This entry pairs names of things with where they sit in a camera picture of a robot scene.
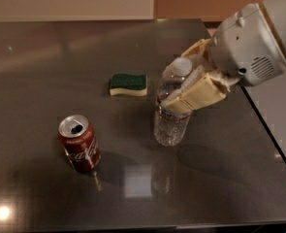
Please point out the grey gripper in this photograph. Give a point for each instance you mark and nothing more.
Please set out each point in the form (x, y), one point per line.
(245, 46)

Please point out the clear plastic water bottle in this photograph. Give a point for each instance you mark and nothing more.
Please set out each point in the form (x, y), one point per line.
(171, 114)

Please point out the green and yellow sponge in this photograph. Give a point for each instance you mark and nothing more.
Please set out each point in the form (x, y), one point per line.
(126, 84)

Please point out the grey side table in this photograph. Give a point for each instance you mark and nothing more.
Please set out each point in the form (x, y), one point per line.
(270, 100)

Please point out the red coca-cola can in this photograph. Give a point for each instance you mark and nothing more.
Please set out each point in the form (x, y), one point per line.
(77, 137)

